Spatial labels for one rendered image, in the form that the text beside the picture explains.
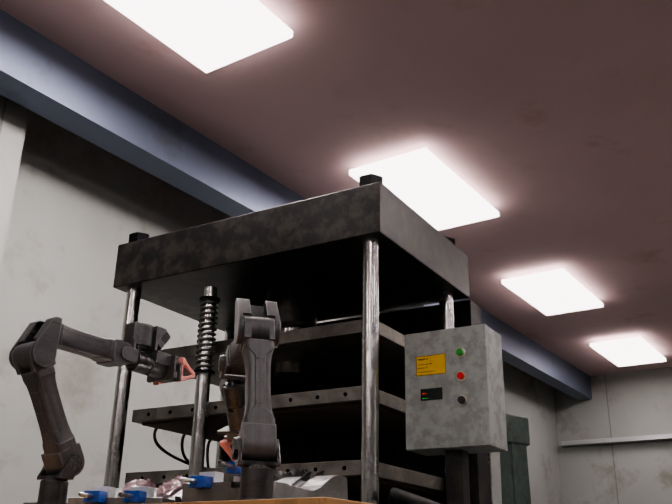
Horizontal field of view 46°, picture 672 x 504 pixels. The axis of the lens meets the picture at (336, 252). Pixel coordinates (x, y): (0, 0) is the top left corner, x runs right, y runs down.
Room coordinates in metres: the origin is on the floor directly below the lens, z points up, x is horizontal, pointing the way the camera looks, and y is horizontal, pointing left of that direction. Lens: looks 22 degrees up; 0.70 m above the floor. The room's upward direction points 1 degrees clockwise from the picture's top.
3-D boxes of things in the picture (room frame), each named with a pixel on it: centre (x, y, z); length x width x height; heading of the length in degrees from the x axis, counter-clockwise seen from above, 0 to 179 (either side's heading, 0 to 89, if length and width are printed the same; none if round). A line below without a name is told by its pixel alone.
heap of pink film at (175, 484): (2.33, 0.48, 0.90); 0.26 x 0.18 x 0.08; 166
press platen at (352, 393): (3.33, 0.16, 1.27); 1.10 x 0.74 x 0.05; 59
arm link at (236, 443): (1.58, 0.15, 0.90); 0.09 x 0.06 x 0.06; 105
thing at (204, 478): (2.03, 0.32, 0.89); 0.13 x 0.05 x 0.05; 148
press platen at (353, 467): (3.33, 0.16, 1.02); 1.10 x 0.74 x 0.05; 59
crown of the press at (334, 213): (3.29, 0.18, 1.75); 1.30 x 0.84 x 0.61; 59
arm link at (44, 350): (1.92, 0.63, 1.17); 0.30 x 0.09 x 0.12; 146
